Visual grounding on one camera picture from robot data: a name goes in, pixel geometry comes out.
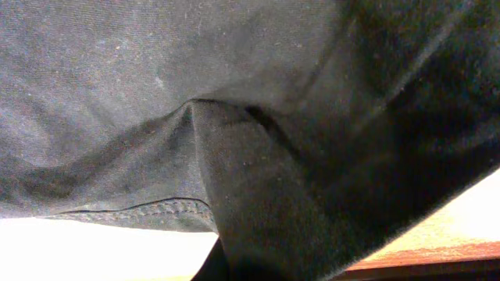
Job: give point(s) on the black shorts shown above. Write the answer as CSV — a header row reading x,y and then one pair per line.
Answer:
x,y
307,134

